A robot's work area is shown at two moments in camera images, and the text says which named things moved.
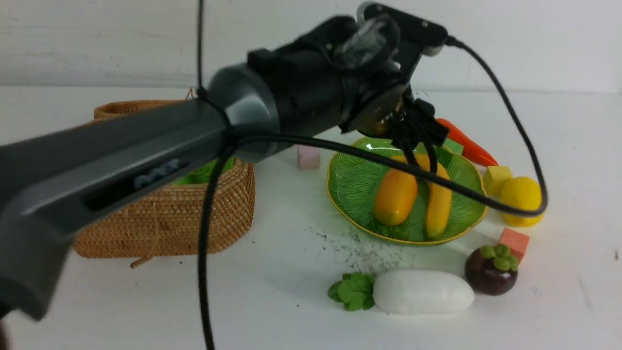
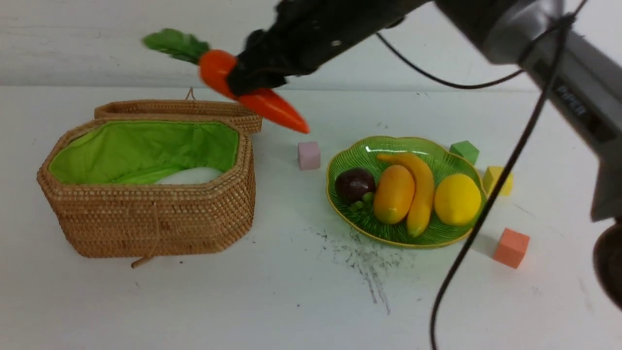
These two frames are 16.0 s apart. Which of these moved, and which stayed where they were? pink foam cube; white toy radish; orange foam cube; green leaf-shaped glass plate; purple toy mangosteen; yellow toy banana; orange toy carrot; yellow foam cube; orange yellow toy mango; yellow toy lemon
Moved: yellow toy lemon; yellow toy banana; purple toy mangosteen; white toy radish; orange toy carrot
Stayed: yellow foam cube; pink foam cube; green leaf-shaped glass plate; orange yellow toy mango; orange foam cube
